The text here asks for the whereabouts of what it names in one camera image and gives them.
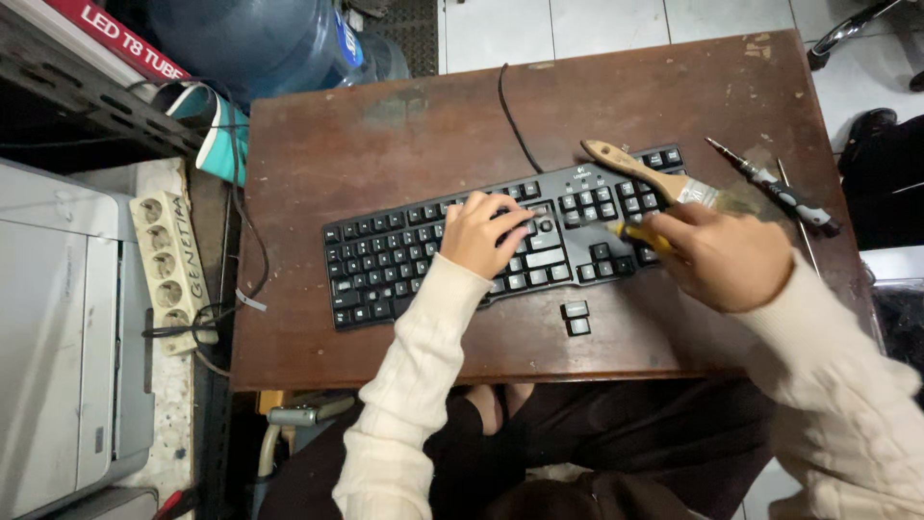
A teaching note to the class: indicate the thin metal rod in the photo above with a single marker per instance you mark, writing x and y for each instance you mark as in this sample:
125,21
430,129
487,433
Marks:
807,242

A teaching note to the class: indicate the blue water gallon jug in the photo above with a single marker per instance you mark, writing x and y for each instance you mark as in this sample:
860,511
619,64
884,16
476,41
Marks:
252,40

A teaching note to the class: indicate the red and white tube box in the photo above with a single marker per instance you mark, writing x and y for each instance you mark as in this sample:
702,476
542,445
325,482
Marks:
115,32

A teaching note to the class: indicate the grey white printer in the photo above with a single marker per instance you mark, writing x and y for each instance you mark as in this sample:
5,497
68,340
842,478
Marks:
50,347

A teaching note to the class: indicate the dark metal slotted rack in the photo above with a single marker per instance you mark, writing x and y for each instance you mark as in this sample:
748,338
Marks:
79,87

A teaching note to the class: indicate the chrome chair base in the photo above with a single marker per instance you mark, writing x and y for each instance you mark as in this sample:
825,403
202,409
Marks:
852,29

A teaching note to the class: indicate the person's left fingers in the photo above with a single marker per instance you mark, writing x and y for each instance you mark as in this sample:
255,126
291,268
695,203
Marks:
509,215

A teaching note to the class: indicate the cream power strip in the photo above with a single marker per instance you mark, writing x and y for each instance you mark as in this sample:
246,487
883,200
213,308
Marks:
170,271

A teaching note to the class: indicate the person's right hand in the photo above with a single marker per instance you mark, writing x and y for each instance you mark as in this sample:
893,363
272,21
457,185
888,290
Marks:
729,260

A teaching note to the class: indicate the black computer keyboard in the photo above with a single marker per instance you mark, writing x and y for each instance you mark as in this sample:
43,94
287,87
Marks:
390,253

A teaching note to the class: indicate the black grid floor mat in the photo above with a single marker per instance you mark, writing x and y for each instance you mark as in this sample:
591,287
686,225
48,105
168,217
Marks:
404,29

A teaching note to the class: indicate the black and white screwdriver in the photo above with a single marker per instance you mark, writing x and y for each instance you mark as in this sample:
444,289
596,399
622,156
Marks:
779,191

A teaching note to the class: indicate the person's black trousers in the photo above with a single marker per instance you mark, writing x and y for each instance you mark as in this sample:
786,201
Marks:
635,433

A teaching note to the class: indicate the person's left hand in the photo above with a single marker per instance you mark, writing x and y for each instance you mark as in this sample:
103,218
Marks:
476,238

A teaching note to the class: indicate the person's right fingers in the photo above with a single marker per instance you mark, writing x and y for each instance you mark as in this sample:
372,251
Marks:
668,225

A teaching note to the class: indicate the loose black keycap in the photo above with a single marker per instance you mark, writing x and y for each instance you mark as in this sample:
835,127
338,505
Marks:
574,310
578,327

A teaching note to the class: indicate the teal and white bag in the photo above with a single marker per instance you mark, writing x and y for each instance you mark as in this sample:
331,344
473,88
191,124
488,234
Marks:
224,137

